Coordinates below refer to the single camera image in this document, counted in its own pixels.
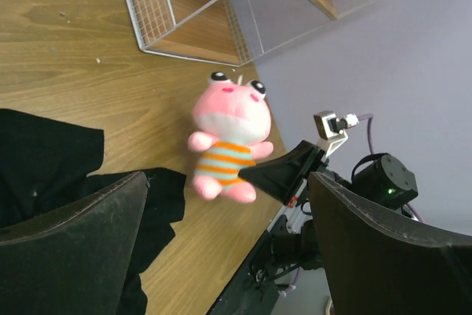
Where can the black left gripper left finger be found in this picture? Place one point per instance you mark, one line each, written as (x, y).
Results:
(73, 260)

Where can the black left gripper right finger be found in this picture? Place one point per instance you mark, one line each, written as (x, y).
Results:
(380, 262)

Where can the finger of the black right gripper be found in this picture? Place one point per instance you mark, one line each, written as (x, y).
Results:
(285, 178)

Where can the black t-shirt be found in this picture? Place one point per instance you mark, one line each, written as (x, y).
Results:
(47, 164)

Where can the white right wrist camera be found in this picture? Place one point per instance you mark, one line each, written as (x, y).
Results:
(332, 130)

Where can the white wire wooden shelf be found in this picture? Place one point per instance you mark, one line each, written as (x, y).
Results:
(229, 32)

